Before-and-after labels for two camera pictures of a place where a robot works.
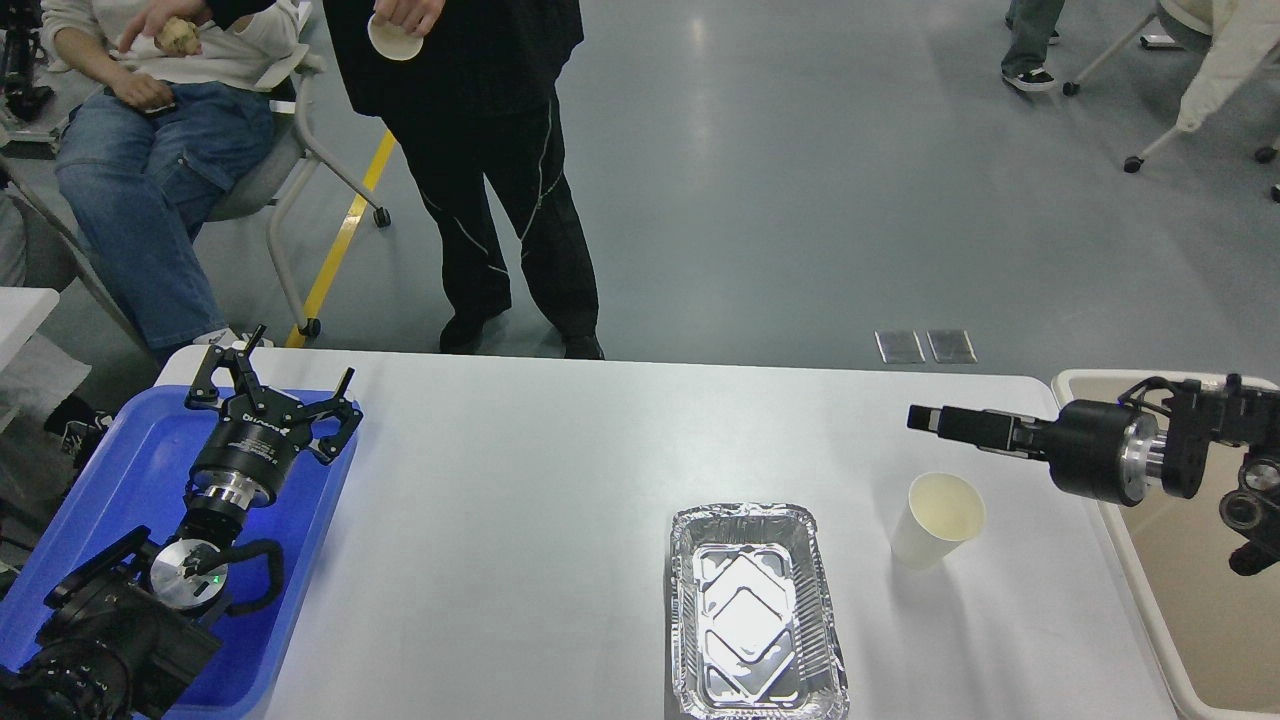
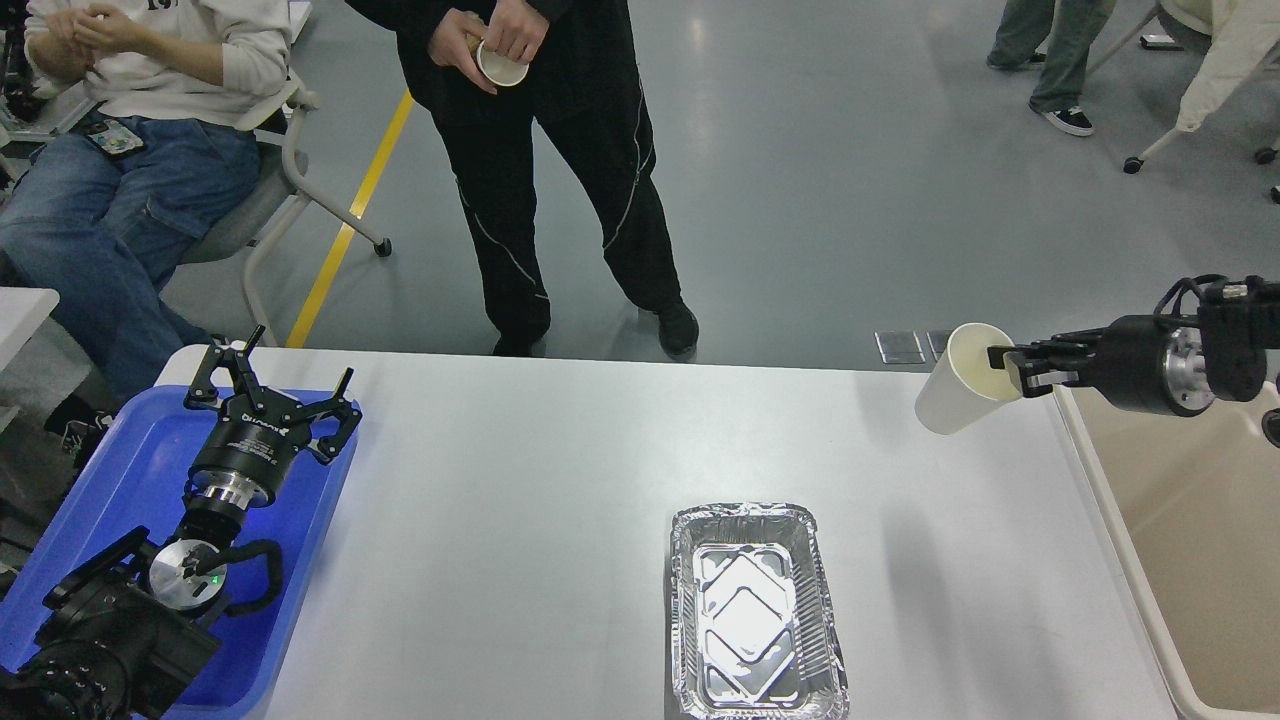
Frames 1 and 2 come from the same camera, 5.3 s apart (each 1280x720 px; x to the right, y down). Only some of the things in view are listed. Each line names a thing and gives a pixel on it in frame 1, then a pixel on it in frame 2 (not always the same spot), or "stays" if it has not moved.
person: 476,110 -> 582,92
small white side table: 22,310 stays
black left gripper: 244,456 stays
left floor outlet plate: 899,346 stays
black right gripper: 1101,448 -> 1157,363
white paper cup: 943,510 -> 962,382
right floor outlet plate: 951,346 stays
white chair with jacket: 1244,33 stays
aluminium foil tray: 754,633 stays
